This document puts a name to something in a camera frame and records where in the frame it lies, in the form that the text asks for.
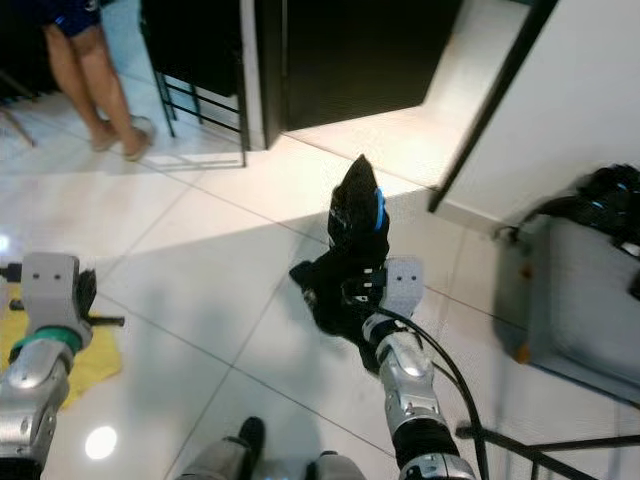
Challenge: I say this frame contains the blue plastic hanger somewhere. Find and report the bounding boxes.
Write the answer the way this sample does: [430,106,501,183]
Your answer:
[372,187,387,233]

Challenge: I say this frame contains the yellow shirt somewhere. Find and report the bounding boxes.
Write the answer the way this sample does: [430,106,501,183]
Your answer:
[0,285,123,411]

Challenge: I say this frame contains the black folding chair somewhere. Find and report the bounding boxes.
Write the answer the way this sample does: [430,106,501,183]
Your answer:
[140,0,251,169]

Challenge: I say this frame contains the black trim strip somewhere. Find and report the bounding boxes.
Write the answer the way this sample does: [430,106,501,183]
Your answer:
[427,0,561,213]

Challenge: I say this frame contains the grey case orange feet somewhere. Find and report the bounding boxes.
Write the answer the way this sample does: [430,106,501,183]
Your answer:
[495,213,640,411]

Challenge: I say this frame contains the person in blue shorts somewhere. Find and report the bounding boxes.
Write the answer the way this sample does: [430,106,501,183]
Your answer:
[40,0,156,163]

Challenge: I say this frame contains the black door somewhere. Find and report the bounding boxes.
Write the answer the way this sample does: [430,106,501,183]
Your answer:
[280,0,466,131]

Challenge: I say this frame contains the robot leg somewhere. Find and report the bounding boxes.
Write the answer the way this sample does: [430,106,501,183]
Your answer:
[305,452,381,480]
[180,416,266,480]

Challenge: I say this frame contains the black garment white print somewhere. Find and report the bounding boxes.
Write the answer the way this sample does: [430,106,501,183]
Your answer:
[288,153,391,376]

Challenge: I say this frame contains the robot right leg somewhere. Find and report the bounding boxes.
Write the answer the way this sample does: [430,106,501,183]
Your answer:
[305,452,381,480]

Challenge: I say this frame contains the robot left leg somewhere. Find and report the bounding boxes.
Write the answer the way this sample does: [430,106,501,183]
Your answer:
[180,416,266,480]

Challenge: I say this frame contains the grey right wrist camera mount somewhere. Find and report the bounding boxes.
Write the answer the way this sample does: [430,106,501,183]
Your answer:
[382,257,425,319]

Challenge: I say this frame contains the black drying rack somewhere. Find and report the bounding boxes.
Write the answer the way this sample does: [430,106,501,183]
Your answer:
[455,420,640,480]

